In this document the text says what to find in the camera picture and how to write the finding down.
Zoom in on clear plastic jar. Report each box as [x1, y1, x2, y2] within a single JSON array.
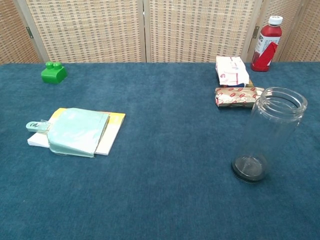
[[231, 86, 308, 186]]

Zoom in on yellow and white book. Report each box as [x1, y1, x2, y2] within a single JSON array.
[[26, 107, 126, 156]]

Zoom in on blue carpet table cover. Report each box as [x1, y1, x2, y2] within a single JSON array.
[[0, 61, 320, 240]]

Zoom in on gold red snack packet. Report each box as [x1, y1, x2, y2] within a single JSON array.
[[214, 86, 265, 109]]

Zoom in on mint green spout pouch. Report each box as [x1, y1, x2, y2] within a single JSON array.
[[25, 107, 111, 159]]

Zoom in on white red tissue pack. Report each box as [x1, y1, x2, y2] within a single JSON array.
[[215, 55, 251, 87]]

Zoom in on woven folding screen panel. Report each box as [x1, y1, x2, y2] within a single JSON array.
[[246, 0, 309, 63], [13, 0, 147, 64], [279, 0, 320, 63], [0, 0, 43, 65], [143, 0, 264, 63]]

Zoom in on green toy building block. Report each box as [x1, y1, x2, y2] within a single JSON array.
[[40, 61, 68, 84]]

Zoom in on red juice bottle white cap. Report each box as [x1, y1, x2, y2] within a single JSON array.
[[250, 15, 284, 73]]

